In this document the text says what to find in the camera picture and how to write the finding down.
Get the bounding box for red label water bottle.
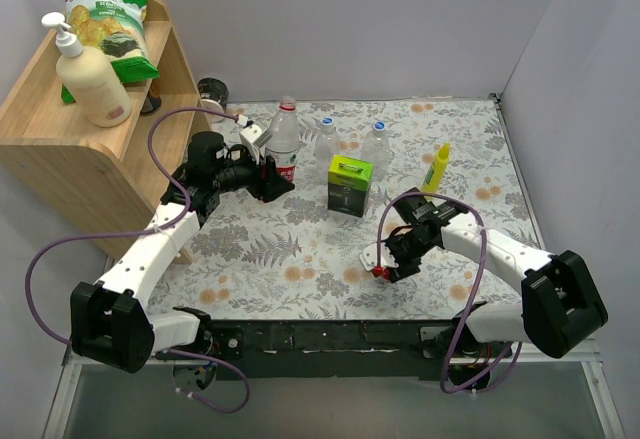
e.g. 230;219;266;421
266;96;300;182

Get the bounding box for clear plastic bottle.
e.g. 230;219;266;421
314;120;340;184
360;122;391;181

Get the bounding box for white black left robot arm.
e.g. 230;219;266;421
70;125;294;373

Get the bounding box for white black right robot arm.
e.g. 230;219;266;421
373;188;609;359

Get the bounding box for yellow bottle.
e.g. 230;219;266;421
420;143;450;193

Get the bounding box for cream lotion pump bottle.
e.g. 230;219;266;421
41;12;132;128

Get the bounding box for green Gillette razor box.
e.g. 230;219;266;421
327;155;374;218

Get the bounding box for black tape roll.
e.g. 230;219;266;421
197;77;229;114

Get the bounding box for wooden shelf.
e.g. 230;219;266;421
1;0;210;233

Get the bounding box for cassava chips bag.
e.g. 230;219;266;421
65;0;159;84

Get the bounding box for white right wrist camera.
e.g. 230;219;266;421
358;243;398;281

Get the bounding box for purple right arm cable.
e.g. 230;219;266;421
375;192;521;394

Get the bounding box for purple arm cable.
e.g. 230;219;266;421
375;192;521;394
24;107;251;414

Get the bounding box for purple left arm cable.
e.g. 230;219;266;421
24;107;251;414

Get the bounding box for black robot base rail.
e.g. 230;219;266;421
158;318;458;381

